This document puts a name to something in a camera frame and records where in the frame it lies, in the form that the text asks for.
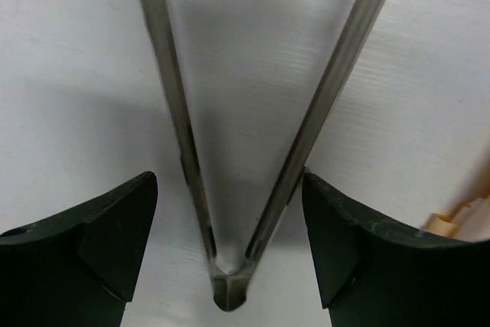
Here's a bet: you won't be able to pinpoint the yellow checkered placemat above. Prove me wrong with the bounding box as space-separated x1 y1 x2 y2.
424 150 490 244

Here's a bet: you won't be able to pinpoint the stainless steel tongs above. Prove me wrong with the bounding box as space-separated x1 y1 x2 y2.
139 0 386 312

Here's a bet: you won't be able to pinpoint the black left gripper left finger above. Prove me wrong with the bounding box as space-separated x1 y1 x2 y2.
1 172 158 326

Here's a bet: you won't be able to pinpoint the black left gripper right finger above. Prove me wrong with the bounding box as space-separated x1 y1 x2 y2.
302 173 489 326

